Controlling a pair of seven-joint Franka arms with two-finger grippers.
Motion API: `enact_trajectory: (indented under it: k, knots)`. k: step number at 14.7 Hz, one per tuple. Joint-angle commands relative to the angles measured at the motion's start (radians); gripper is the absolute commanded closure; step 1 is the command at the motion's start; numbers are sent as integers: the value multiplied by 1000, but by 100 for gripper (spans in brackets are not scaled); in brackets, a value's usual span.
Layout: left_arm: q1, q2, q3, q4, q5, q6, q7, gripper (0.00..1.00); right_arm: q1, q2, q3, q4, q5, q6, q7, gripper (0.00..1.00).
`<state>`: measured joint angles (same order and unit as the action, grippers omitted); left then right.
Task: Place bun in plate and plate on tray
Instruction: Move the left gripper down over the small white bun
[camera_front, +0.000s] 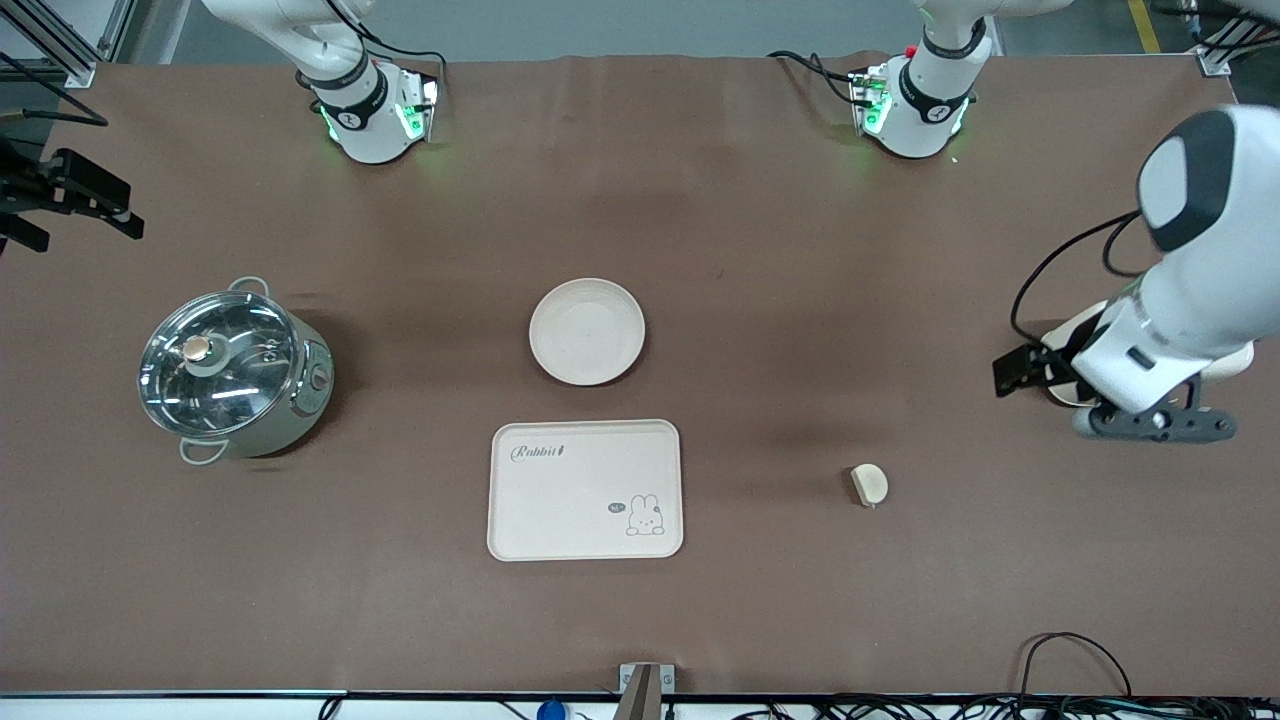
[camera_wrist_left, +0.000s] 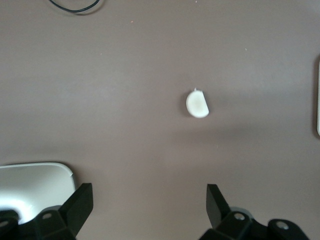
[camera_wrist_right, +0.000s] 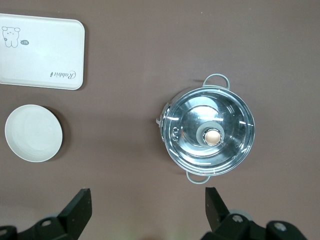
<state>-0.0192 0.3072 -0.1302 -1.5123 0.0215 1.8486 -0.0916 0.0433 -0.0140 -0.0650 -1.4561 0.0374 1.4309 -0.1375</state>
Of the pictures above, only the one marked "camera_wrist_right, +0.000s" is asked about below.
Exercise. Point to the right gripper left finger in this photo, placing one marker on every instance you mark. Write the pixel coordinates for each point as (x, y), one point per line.
(75, 212)

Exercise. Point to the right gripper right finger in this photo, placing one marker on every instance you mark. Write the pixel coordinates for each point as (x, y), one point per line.
(220, 220)

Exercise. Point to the white round plate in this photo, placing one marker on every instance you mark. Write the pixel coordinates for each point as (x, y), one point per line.
(33, 133)

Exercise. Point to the white rectangular rabbit tray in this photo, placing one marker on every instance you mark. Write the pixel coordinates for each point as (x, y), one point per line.
(45, 62)

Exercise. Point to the glass pot lid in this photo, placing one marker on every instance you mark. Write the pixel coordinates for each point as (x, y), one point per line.
(225, 112)

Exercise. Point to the stainless steel pot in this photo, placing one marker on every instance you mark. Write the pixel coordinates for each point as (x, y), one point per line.
(216, 80)

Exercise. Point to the brown table cover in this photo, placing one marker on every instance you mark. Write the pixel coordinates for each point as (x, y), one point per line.
(150, 37)

